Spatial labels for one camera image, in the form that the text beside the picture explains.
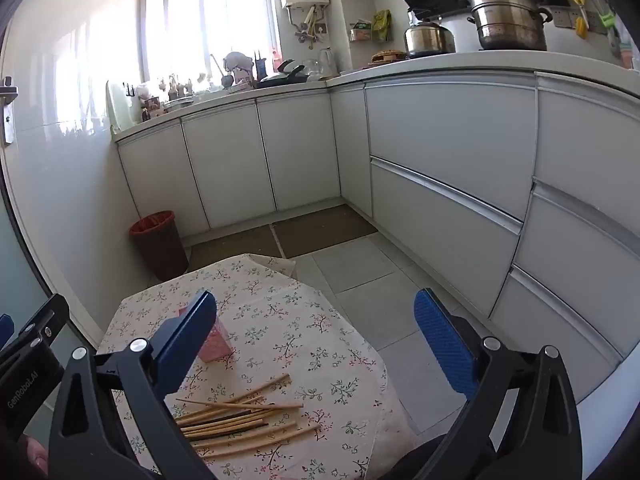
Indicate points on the wooden chopstick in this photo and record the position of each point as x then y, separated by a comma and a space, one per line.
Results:
237, 419
211, 413
234, 400
256, 444
239, 436
244, 406

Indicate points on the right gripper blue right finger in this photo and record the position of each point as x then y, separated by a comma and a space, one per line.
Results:
444, 334

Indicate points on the steel kettle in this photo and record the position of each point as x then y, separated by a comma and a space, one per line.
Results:
426, 38

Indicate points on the pink perforated utensil holder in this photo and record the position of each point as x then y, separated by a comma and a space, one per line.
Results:
216, 344

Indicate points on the brown floor mat left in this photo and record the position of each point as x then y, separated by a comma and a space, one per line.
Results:
258, 241

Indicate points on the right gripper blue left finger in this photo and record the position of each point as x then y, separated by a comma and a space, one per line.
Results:
170, 367

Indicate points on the large steel steamer pot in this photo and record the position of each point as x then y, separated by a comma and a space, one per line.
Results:
510, 24

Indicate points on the brown trash bin red liner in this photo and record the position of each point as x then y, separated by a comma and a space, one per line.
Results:
157, 240

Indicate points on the floral tablecloth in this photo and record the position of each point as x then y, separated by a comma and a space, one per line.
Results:
277, 325

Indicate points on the clear electric kettle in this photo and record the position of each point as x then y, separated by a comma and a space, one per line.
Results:
327, 62

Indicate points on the brown floor mat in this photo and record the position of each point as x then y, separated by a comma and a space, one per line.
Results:
321, 229
258, 241

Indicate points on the metal door handle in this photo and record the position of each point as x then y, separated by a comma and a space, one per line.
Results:
8, 94

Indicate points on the brown floor mat right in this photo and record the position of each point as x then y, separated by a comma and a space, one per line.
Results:
321, 229

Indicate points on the person's left hand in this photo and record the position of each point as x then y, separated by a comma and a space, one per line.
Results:
36, 454

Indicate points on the black frying pan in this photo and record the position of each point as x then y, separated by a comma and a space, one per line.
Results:
286, 73

